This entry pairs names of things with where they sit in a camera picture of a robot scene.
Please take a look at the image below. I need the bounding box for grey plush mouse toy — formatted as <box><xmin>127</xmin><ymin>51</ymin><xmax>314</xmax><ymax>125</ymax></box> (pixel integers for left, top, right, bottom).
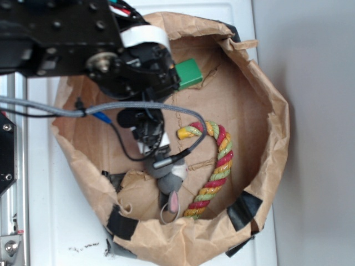
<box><xmin>144</xmin><ymin>158</ymin><xmax>188</xmax><ymax>224</ymax></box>

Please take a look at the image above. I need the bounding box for black tape on bag rim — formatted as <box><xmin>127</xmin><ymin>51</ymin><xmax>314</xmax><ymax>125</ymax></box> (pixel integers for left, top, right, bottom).
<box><xmin>102</xmin><ymin>170</ymin><xmax>125</xmax><ymax>193</ymax></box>

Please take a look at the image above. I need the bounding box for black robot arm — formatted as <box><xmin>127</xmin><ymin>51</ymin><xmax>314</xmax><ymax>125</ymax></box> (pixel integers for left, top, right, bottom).
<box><xmin>1</xmin><ymin>1</ymin><xmax>180</xmax><ymax>100</ymax></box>

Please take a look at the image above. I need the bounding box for black tape front left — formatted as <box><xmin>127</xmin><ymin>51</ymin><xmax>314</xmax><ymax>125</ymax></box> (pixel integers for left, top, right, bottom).
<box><xmin>105</xmin><ymin>203</ymin><xmax>139</xmax><ymax>260</ymax></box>

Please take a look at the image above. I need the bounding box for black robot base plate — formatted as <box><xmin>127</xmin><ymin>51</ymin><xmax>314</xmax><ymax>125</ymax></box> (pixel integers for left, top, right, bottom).
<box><xmin>0</xmin><ymin>112</ymin><xmax>16</xmax><ymax>196</ymax></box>

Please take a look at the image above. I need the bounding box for black tape right side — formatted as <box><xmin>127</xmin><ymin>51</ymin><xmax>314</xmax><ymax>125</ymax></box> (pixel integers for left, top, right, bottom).
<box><xmin>212</xmin><ymin>20</ymin><xmax>241</xmax><ymax>43</ymax></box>

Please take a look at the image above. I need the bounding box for thin black cable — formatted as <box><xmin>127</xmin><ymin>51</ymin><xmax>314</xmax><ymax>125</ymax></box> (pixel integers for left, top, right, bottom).
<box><xmin>0</xmin><ymin>109</ymin><xmax>156</xmax><ymax>162</ymax></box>

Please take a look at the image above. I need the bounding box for aluminium frame rail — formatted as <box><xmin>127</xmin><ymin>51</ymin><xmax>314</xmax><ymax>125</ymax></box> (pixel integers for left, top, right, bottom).
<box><xmin>0</xmin><ymin>73</ymin><xmax>30</xmax><ymax>266</ymax></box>

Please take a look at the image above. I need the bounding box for grey braided cable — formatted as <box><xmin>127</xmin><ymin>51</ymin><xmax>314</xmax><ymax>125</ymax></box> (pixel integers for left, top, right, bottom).
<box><xmin>0</xmin><ymin>95</ymin><xmax>207</xmax><ymax>167</ymax></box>

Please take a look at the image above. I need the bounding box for black tape front right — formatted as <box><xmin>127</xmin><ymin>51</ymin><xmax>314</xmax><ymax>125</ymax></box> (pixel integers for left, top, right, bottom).
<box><xmin>226</xmin><ymin>191</ymin><xmax>263</xmax><ymax>231</ymax></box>

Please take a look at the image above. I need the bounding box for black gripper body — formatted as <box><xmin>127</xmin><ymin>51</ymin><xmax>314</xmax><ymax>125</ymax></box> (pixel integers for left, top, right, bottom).
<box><xmin>85</xmin><ymin>44</ymin><xmax>180</xmax><ymax>101</ymax></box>

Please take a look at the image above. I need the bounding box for green rectangular block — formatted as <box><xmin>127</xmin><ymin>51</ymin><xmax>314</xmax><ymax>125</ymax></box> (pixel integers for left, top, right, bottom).
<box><xmin>175</xmin><ymin>58</ymin><xmax>203</xmax><ymax>90</ymax></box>

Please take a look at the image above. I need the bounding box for multicolour rope toy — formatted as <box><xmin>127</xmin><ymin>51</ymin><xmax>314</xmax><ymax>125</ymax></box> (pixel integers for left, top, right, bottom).
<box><xmin>179</xmin><ymin>121</ymin><xmax>234</xmax><ymax>219</ymax></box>

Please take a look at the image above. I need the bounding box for brown paper bag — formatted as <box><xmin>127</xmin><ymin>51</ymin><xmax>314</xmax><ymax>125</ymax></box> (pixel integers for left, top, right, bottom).
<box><xmin>49</xmin><ymin>11</ymin><xmax>291</xmax><ymax>266</ymax></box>

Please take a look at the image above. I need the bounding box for white ribbon cable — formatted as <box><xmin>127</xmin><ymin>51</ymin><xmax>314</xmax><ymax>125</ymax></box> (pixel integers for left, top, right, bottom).
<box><xmin>119</xmin><ymin>26</ymin><xmax>170</xmax><ymax>50</ymax></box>

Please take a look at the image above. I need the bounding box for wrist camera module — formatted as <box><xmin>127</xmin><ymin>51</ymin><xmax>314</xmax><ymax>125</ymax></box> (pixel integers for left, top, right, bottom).
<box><xmin>116</xmin><ymin>108</ymin><xmax>171</xmax><ymax>161</ymax></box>

